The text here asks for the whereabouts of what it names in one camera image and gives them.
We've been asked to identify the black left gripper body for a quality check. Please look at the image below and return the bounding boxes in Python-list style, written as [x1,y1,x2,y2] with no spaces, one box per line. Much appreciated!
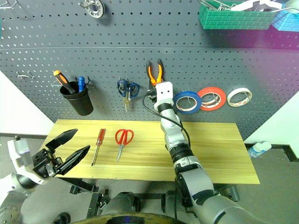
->
[32,149,64,178]

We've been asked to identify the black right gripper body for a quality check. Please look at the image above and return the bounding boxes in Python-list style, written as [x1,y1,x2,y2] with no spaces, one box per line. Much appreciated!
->
[146,88,157,103]

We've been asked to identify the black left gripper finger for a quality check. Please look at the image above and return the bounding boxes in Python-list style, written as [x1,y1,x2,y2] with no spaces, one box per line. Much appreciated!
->
[57,145,91,175]
[45,128,78,152]

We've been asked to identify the orange handled needle-nose pliers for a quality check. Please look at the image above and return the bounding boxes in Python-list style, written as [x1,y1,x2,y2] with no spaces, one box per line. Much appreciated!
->
[146,58,164,86]

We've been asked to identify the blue tape roll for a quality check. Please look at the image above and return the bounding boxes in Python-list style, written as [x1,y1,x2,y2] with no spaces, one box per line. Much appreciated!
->
[173,91,203,114]

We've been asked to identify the thin metal pegboard hook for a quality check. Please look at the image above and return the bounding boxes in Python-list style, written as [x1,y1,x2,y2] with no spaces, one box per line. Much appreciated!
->
[181,87,191,105]

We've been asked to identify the black plastic cup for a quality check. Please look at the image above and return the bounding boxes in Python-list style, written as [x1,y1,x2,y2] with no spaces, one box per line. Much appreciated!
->
[59,81,94,117]

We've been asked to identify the grey perforated pegboard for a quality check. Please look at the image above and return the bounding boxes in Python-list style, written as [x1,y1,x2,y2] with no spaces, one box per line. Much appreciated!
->
[0,0,299,142]

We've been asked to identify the orange and black screwdriver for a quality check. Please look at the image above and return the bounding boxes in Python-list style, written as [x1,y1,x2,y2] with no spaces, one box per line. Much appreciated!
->
[53,70,76,94]

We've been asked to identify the red tape roll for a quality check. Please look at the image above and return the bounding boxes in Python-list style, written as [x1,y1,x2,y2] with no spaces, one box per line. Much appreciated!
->
[197,86,227,111]

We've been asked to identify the dark rounded grey shape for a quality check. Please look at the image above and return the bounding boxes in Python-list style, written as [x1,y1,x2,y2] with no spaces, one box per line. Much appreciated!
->
[163,190,187,217]
[101,191,141,215]

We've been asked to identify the metal double pegboard hook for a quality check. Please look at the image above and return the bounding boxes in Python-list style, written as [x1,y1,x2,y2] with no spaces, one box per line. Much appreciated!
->
[16,71,35,80]

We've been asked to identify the white tape roll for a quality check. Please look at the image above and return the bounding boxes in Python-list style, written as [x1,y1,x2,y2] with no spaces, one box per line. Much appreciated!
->
[227,87,253,107]

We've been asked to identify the dark curved rim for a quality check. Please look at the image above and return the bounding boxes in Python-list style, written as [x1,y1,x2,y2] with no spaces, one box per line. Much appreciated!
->
[77,212,187,224]

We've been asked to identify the steel ball bearing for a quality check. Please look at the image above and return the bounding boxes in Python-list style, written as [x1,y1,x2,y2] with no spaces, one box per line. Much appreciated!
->
[83,0,106,19]

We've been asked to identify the green brick pattern box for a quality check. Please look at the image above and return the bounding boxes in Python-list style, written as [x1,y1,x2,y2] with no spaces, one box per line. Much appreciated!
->
[198,1,278,30]

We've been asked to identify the clear plastic bottle blue label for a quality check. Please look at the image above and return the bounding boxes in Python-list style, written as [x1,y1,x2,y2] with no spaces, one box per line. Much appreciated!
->
[247,141,272,159]

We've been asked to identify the white plastic hanger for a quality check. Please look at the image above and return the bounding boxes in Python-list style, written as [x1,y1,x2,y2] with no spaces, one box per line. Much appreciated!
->
[230,0,285,12]

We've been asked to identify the black table leg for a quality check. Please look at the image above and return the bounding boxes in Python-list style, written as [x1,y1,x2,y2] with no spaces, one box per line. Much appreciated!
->
[214,184,240,203]

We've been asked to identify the long metal pegboard hook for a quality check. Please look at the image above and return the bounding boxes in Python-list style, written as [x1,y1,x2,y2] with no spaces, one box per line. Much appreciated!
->
[0,0,18,10]

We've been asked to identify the blue brick pattern box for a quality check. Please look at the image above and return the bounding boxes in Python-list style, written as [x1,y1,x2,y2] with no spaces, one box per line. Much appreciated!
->
[271,10,299,32]

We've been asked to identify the silver metal bowl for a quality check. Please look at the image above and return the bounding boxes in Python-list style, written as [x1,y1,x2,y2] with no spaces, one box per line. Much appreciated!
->
[284,0,299,14]

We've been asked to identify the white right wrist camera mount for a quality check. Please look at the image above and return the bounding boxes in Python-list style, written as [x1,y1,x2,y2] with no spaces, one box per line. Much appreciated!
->
[155,81,174,108]

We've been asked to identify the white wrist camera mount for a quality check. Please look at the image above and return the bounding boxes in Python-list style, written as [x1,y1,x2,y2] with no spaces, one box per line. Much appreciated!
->
[7,137,45,185]
[155,81,174,108]

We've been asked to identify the blue handled scissors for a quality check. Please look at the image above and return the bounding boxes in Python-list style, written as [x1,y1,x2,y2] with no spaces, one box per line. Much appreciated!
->
[117,78,141,112]

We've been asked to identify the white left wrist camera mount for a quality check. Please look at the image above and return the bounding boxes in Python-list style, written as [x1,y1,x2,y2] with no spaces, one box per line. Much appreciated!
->
[7,137,45,185]

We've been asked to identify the black table frame bracket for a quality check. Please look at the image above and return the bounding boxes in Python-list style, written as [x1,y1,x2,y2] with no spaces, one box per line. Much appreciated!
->
[57,178,110,217]

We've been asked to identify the red handled screwdriver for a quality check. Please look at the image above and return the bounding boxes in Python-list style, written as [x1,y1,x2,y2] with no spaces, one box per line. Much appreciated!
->
[91,128,107,167]

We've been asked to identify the red handled scissors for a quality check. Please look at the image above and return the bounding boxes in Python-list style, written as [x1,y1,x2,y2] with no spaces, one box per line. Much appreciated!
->
[114,129,134,163]

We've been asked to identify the blue handled screwdriver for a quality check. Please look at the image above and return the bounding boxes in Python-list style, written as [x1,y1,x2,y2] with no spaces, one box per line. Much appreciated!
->
[78,76,86,93]

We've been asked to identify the metal wire hanger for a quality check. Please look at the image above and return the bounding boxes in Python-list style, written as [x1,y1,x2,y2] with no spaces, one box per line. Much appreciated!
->
[197,0,232,11]

